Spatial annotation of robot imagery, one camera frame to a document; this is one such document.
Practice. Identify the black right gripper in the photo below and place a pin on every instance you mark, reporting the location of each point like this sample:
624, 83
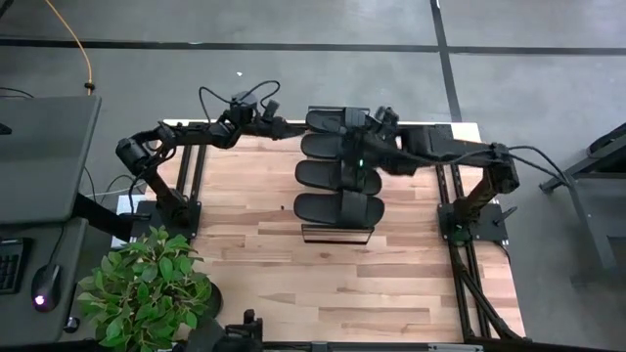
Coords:
386, 151

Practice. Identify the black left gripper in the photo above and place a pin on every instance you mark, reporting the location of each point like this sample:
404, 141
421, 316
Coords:
271, 131

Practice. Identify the black foam slide sandal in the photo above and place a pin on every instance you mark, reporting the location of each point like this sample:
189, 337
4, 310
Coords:
318, 210
323, 120
320, 145
318, 176

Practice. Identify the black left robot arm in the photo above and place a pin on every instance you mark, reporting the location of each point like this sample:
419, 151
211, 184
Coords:
195, 133

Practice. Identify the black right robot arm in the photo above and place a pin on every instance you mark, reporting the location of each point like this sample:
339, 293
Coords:
450, 146

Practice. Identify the white paper sheet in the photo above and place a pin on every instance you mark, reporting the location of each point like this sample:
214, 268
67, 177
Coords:
122, 243

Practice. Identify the green potted plant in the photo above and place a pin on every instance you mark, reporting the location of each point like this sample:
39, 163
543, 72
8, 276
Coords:
147, 288

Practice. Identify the dark grey side table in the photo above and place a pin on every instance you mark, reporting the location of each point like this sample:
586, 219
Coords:
596, 215

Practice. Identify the dark grey desk panel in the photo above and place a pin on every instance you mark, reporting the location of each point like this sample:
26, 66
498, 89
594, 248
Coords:
44, 156

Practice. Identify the black computer mouse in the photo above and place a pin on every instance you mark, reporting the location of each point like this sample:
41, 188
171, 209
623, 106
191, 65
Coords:
46, 286

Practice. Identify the black round knob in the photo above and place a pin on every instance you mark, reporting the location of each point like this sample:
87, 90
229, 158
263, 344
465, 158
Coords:
72, 325

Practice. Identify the black keyboard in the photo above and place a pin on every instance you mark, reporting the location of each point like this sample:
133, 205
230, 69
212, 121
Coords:
12, 266

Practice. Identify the dark grey desk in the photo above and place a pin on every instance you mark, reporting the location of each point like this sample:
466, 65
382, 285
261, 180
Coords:
19, 322

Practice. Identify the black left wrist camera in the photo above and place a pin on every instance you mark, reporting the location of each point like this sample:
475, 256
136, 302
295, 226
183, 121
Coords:
272, 110

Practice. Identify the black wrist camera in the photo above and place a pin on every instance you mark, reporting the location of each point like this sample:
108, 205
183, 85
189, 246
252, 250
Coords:
272, 110
386, 118

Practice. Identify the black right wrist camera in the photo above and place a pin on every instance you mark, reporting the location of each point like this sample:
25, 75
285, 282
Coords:
386, 118

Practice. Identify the wooden shelf with black frame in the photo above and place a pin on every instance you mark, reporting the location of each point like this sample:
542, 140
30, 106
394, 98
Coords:
337, 242

